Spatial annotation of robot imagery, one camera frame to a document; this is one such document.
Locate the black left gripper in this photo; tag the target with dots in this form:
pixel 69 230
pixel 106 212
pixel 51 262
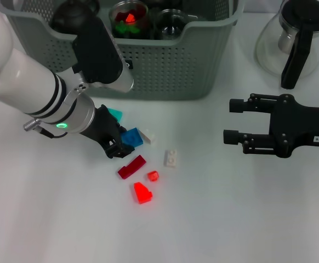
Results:
pixel 104 126

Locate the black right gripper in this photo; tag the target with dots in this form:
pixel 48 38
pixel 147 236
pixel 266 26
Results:
pixel 299 123

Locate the blue square building brick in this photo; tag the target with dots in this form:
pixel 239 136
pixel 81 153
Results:
pixel 133 138

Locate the dark red long brick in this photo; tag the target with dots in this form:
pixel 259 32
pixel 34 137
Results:
pixel 132 167

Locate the orange-red sloped brick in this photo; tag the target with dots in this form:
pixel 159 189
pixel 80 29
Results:
pixel 143 194

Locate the green building brick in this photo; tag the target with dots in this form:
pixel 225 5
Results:
pixel 120 27
pixel 135 29

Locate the small red building brick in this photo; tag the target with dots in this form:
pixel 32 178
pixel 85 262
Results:
pixel 153 176
pixel 129 18

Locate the glass jar with bricks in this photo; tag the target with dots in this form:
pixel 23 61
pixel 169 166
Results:
pixel 140 16

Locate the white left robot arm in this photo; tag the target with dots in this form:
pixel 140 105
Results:
pixel 19 76

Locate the grey perforated storage bin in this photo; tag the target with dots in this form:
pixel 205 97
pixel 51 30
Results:
pixel 198 68

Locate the cyan square building brick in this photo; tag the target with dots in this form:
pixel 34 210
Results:
pixel 117 113

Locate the white building brick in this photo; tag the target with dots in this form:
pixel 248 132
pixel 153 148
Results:
pixel 170 158
pixel 148 136

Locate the dark clay teapot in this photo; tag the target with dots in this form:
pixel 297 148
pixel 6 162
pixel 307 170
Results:
pixel 66 13

